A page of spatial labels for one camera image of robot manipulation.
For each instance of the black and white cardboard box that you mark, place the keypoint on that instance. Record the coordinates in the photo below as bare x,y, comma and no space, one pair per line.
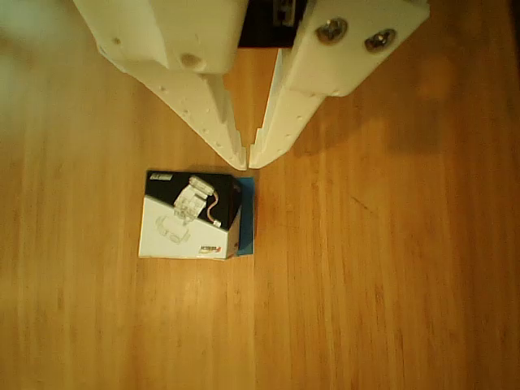
183,231

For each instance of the blue tape square target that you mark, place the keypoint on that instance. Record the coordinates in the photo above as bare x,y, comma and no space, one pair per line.
247,219

